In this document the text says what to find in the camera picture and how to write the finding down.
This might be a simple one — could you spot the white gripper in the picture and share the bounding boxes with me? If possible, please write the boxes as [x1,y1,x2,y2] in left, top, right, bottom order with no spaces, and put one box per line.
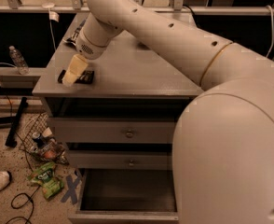
[62,33,106,87]

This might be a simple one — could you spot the dark rxbar chocolate wrapper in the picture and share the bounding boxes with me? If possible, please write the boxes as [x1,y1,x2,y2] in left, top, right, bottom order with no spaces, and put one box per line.
[57,70,94,84]

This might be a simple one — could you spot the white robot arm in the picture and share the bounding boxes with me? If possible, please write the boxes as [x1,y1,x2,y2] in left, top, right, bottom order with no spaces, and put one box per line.
[62,0,274,224]

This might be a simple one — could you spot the grey drawer cabinet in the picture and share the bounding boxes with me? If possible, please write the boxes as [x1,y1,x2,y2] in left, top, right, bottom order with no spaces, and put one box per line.
[32,11,204,224]

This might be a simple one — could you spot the top grey drawer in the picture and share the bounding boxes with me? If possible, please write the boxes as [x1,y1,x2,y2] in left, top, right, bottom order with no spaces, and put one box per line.
[48,118,174,144]

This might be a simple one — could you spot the middle grey drawer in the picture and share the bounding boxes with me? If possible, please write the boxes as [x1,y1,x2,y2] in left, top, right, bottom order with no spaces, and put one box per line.
[66,150,172,170]

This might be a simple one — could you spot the open bottom grey drawer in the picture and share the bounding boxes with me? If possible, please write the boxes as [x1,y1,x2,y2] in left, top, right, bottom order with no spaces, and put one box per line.
[68,169,179,224]

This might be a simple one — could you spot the blue chip bag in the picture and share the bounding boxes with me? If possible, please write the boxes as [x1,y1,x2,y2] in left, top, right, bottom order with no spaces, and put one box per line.
[62,21,85,46]

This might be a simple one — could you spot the clear plastic water bottle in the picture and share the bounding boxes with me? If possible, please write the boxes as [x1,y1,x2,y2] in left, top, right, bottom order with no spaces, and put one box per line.
[9,46,29,75]

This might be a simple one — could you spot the black bar on floor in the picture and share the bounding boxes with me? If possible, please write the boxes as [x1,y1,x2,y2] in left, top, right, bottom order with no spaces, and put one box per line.
[5,97,28,147]

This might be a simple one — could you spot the green snack bag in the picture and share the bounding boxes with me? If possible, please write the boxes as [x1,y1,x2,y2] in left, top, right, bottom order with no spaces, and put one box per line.
[28,161,64,200]

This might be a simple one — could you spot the grey tape cross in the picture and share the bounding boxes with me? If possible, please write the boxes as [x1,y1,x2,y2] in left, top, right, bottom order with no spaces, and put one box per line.
[61,175,80,204]

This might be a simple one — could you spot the wire basket with items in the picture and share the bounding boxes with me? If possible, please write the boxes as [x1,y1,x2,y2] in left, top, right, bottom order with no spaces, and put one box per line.
[21,113,68,164]

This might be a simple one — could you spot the black floor cable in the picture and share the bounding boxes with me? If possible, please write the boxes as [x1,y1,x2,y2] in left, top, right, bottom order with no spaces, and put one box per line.
[5,131,42,224]

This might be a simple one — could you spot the white hanging cable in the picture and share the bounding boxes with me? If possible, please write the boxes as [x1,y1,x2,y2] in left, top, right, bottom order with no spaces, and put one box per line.
[265,5,274,59]

